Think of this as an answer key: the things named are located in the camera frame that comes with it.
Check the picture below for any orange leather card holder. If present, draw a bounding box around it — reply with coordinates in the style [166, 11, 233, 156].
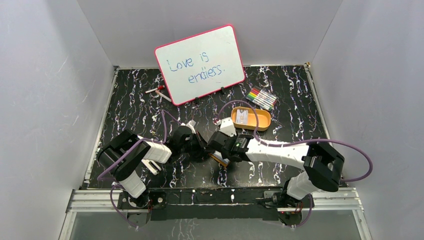
[209, 151, 230, 167]

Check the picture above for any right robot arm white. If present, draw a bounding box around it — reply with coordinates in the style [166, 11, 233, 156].
[206, 131, 345, 207]

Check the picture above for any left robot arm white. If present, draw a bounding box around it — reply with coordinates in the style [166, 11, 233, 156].
[96, 124, 207, 208]

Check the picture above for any credit card in tray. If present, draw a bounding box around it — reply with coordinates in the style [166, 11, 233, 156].
[235, 109, 249, 125]

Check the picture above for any orange oval tray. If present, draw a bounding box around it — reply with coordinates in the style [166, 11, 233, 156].
[231, 106, 271, 131]

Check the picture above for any pack of coloured markers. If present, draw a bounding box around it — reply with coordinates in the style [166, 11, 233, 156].
[245, 86, 278, 111]

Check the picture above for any white marker brown tip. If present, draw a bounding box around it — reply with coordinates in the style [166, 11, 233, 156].
[155, 90, 172, 102]

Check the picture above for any white marker red cap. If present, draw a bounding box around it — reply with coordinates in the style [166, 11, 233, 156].
[145, 85, 165, 94]

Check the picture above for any pink framed whiteboard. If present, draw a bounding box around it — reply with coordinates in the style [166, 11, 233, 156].
[154, 24, 246, 106]

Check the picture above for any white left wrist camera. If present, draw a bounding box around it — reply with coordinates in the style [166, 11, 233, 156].
[185, 120, 196, 132]

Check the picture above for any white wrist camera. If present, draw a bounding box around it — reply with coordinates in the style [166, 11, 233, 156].
[216, 117, 237, 137]
[185, 120, 196, 132]

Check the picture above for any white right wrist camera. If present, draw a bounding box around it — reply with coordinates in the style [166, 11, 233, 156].
[216, 117, 237, 137]

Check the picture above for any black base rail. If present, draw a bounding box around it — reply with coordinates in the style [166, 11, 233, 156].
[115, 187, 316, 223]

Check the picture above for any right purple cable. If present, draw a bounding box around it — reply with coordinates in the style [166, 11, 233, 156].
[216, 99, 374, 183]

